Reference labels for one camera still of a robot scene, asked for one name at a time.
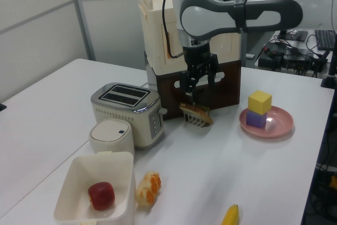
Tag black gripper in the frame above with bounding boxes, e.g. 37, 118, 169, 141
180, 42, 220, 96

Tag yellow cube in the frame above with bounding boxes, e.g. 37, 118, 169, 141
247, 90, 272, 116

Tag purple cube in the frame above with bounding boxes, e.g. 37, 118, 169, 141
245, 109, 267, 130

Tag dark brown wooden box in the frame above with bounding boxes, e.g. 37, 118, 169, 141
155, 58, 242, 120

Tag toast slice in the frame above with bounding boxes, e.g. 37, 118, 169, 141
179, 102, 214, 125

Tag small metal toast rack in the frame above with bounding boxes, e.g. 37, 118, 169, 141
183, 105, 210, 129

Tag cream two-slot toaster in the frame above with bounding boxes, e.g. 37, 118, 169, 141
90, 82, 167, 150

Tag pink plate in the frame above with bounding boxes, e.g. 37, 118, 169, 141
239, 105, 294, 139

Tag black monitor stand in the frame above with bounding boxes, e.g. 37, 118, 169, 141
276, 28, 309, 42

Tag small white lidded container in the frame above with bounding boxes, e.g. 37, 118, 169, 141
88, 119, 136, 157

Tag orange white pastry toy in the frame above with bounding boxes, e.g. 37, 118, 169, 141
135, 171, 162, 207

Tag black keyboard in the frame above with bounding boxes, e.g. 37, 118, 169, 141
314, 29, 337, 51

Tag yellow banana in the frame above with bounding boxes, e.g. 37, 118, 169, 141
220, 204, 240, 225

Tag red apple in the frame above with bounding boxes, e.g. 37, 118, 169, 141
87, 181, 116, 211

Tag white square bowl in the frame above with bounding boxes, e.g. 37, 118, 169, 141
53, 151, 136, 223

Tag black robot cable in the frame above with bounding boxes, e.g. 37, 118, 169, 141
162, 0, 188, 59

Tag black electronics box with cables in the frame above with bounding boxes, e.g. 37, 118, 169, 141
257, 41, 330, 76

